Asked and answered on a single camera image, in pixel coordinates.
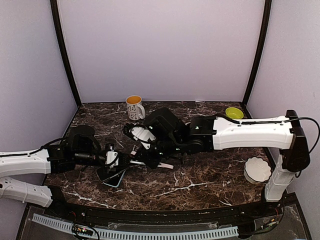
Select pink phone case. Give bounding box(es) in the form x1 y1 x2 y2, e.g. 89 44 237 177
130 149 174 170

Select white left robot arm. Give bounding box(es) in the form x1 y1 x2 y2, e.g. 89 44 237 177
0 125 130 218

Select black phone on top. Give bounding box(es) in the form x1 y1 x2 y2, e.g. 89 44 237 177
96 167 126 183

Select light blue phone case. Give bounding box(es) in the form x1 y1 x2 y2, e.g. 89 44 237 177
102 170 126 188

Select white spotted mug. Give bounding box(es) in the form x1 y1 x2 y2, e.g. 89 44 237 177
125 95 146 121

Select yellow-green bowl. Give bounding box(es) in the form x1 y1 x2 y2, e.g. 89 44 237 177
225 107 244 119

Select white scalloped dish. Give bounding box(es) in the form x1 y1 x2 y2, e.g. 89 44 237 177
243 157 272 184

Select grey slotted cable duct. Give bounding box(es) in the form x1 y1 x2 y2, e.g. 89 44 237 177
31 213 239 240

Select black front rail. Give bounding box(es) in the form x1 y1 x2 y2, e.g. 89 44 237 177
47 184 283 226

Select left black frame post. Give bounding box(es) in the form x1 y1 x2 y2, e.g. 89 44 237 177
49 0 82 109

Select black frame post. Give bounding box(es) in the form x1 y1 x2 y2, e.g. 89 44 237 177
241 0 272 108
49 0 82 109

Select right black frame post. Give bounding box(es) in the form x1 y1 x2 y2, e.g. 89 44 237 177
241 0 272 108

